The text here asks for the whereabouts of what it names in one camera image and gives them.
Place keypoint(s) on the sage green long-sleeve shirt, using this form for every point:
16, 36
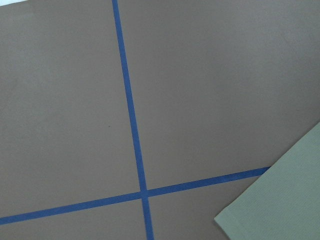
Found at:
284, 202

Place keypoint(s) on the blue tape grid lines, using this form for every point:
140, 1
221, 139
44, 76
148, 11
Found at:
144, 193

